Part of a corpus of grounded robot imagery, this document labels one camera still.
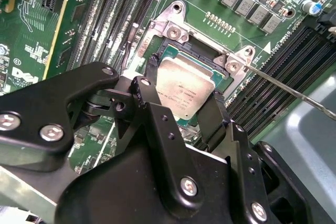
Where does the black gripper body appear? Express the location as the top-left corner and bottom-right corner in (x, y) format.
(54, 143), (245, 224)

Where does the silver CPU chip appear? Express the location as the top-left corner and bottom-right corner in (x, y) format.
(154, 45), (228, 127)

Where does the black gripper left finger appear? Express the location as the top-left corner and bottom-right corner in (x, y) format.
(0, 54), (205, 210)

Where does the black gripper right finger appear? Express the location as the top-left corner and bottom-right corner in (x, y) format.
(196, 90), (326, 224)

